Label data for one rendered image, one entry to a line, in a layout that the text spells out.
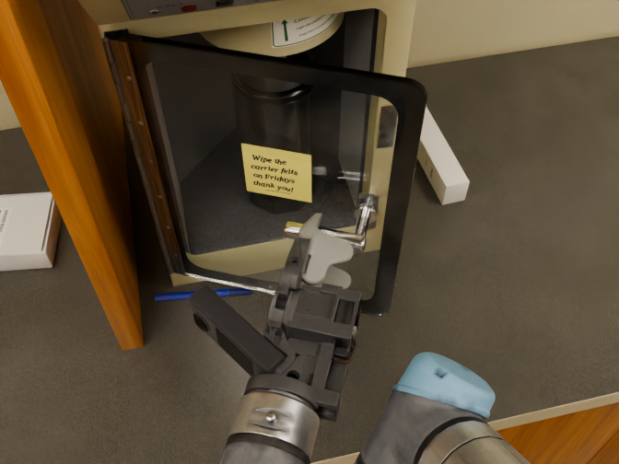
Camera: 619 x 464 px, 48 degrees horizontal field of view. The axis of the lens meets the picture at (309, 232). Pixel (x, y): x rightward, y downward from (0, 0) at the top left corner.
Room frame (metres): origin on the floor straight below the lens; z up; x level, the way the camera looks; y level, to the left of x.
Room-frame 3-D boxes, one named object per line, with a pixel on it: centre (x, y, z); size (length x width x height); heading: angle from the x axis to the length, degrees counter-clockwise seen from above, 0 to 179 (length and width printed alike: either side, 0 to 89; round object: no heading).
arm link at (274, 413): (0.24, 0.03, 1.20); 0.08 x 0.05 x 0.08; 77
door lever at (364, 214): (0.47, -0.02, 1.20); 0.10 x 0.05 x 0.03; 76
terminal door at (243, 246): (0.51, 0.04, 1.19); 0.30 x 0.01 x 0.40; 76
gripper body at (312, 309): (0.32, 0.00, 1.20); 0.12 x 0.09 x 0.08; 167
